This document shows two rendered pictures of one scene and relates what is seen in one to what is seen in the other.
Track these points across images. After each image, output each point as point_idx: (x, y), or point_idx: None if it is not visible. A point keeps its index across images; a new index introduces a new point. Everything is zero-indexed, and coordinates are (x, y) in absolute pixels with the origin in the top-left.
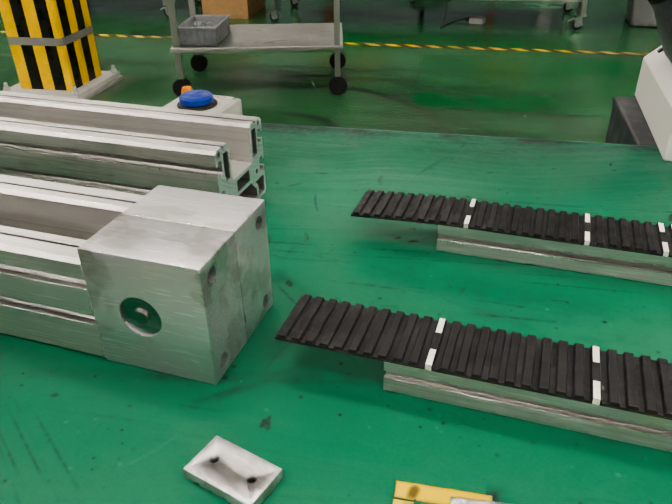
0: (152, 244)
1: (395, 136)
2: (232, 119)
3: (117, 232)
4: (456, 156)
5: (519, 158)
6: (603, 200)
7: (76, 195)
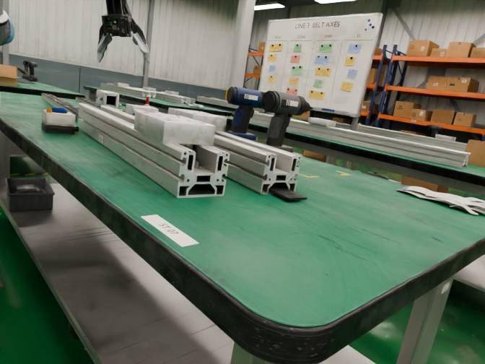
0: (149, 107)
1: (9, 118)
2: (85, 104)
3: (151, 107)
4: (21, 116)
5: (14, 113)
6: (38, 113)
7: (143, 111)
